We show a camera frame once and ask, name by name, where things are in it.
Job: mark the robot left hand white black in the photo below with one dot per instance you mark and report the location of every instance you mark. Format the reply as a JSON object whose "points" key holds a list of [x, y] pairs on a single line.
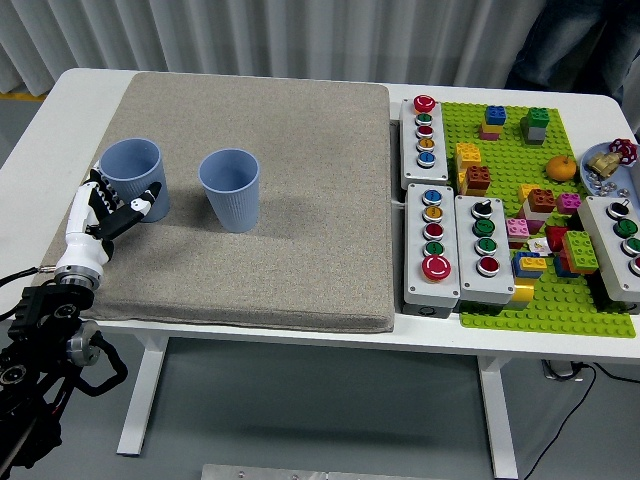
{"points": [[80, 252]]}

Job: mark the blue ribbed plastic cup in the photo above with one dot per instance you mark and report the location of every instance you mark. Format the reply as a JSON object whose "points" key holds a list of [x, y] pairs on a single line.
{"points": [[132, 170], [235, 202]]}

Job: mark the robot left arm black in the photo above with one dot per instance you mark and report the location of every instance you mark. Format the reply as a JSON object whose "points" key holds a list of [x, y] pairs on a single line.
{"points": [[50, 310]]}

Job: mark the white table leg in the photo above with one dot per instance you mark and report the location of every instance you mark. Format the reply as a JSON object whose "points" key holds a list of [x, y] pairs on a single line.
{"points": [[142, 395], [495, 415]]}

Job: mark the grey-brown fabric mat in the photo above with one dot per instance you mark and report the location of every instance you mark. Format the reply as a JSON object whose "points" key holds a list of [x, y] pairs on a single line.
{"points": [[300, 200]]}

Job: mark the white pleated curtain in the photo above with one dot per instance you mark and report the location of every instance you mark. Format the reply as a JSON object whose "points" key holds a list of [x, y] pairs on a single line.
{"points": [[300, 35]]}

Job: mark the grey five-button control box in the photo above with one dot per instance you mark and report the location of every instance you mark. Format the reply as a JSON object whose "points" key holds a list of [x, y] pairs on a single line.
{"points": [[410, 150], [415, 250]]}

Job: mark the grey four-button control box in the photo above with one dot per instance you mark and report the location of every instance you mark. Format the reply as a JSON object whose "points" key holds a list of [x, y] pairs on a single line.
{"points": [[467, 250], [600, 240]]}

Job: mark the yellow building block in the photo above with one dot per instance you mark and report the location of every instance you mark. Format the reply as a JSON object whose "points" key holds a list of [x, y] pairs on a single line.
{"points": [[491, 128], [462, 184], [526, 192], [522, 291], [467, 155]]}

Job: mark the brown building block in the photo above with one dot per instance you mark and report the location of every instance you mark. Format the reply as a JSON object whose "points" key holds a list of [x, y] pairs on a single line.
{"points": [[478, 179], [541, 200]]}

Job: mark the green studded baseplate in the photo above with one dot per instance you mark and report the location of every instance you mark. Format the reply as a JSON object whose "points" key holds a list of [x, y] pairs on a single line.
{"points": [[505, 160]]}

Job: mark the blue building block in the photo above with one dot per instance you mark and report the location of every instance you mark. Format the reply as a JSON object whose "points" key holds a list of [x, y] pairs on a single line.
{"points": [[525, 270], [495, 115]]}

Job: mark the grey building block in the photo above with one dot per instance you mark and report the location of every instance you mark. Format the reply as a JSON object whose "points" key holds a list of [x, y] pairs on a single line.
{"points": [[534, 134]]}

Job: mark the red building block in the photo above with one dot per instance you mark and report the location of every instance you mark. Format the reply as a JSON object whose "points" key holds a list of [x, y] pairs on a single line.
{"points": [[556, 239]]}

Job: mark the orange fruit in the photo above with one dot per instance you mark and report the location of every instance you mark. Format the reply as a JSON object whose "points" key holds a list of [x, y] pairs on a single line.
{"points": [[561, 169]]}

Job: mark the magenta building block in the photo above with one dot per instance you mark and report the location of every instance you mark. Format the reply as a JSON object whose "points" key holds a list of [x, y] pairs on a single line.
{"points": [[568, 203]]}

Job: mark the large green building block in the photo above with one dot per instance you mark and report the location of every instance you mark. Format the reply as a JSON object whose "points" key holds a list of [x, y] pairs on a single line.
{"points": [[580, 251]]}

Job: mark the brass valve red handwheel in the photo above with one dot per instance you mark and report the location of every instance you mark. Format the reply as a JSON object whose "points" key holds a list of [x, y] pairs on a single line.
{"points": [[605, 162]]}

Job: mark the person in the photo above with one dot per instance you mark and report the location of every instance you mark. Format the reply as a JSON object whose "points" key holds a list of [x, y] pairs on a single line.
{"points": [[575, 50]]}

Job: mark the blue plate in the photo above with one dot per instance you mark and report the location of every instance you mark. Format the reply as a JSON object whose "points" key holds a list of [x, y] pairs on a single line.
{"points": [[622, 176]]}

